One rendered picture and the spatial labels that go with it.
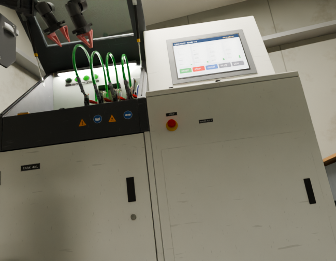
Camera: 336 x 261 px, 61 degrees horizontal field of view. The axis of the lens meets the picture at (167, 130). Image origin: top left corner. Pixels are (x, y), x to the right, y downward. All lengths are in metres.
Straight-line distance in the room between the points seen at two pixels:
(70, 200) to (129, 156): 0.30
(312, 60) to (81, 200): 3.76
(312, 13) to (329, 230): 3.84
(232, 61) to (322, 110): 2.64
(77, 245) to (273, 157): 0.87
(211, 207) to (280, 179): 0.30
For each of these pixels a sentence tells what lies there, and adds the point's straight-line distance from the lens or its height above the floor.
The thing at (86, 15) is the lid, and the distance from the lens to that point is 1.95.
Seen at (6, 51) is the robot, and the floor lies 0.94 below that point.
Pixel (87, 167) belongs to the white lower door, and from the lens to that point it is 1.28.
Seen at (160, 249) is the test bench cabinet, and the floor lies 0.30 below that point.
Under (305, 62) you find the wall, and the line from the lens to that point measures 4.41.
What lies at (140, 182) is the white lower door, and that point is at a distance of 1.22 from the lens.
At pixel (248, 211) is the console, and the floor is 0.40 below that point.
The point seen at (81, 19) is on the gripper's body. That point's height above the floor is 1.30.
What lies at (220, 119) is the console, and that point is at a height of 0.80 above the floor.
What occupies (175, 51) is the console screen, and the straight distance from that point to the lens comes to 1.76.
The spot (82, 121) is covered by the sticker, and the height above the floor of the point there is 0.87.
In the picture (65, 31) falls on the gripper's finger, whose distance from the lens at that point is 1.57.
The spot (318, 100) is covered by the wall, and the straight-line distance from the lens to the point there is 4.24.
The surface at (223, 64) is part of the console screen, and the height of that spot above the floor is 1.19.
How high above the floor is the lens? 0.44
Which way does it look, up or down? 16 degrees up
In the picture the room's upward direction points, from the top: 7 degrees counter-clockwise
